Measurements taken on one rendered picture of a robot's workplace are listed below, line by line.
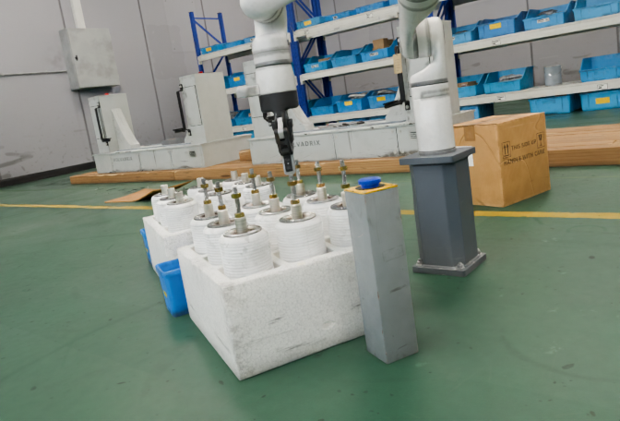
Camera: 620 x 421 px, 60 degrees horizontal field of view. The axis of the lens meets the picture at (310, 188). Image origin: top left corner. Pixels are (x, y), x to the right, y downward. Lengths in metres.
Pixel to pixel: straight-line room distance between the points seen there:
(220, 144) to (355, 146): 1.45
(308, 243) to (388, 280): 0.18
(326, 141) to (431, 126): 2.11
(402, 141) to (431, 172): 1.78
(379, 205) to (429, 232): 0.48
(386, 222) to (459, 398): 0.30
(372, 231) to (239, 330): 0.30
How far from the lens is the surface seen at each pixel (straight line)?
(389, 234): 0.96
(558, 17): 5.54
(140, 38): 8.56
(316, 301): 1.06
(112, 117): 5.51
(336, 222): 1.11
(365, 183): 0.94
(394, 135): 3.15
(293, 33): 6.92
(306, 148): 3.54
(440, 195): 1.36
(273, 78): 1.03
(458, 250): 1.40
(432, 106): 1.36
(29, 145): 7.53
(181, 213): 1.54
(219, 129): 4.41
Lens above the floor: 0.48
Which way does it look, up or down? 9 degrees down
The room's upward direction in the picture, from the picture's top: 9 degrees counter-clockwise
